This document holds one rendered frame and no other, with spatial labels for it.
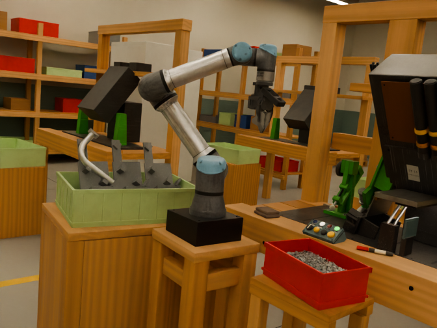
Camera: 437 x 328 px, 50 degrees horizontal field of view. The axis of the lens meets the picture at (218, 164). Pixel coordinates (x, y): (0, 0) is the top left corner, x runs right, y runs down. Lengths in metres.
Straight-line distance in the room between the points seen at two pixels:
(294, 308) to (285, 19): 10.81
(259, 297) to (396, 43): 1.37
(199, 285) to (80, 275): 0.60
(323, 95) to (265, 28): 9.03
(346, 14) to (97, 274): 1.76
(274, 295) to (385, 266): 0.41
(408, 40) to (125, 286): 1.73
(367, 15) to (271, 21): 9.25
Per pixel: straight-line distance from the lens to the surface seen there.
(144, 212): 2.24
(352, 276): 1.61
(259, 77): 1.99
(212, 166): 1.84
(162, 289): 2.04
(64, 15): 8.81
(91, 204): 2.16
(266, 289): 1.68
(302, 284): 1.60
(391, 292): 1.80
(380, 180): 2.03
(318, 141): 2.63
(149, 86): 1.90
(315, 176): 2.65
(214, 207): 1.86
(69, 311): 2.23
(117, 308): 2.31
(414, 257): 1.94
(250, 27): 11.26
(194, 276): 1.79
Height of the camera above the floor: 1.44
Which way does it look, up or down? 9 degrees down
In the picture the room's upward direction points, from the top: 6 degrees clockwise
